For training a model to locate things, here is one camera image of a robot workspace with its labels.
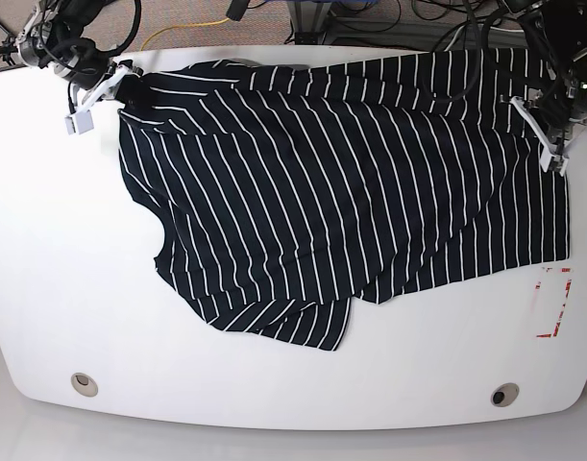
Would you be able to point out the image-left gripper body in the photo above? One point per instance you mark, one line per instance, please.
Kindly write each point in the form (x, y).
(104, 89)

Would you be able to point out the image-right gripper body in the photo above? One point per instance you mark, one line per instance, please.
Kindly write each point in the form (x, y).
(566, 139)

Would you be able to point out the navy white striped T-shirt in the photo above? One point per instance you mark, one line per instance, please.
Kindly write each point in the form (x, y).
(285, 193)

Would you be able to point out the red tape corner marks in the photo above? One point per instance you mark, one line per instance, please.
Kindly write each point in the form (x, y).
(551, 293)

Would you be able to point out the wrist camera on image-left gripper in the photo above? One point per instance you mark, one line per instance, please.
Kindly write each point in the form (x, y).
(79, 122)

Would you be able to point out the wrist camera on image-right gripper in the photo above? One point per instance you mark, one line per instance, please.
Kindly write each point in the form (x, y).
(555, 163)

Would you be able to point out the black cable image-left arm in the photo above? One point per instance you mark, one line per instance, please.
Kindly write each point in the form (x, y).
(112, 25)

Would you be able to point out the aluminium frame base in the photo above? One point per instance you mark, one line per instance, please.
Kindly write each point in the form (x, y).
(309, 20)

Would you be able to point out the left table cable grommet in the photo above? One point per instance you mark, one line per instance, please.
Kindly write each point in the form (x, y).
(84, 385)

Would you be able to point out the table cable grommet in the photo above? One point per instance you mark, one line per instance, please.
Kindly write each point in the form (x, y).
(505, 394)
(84, 385)

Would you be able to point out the right table cable grommet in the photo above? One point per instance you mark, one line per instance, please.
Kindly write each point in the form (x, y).
(505, 394)

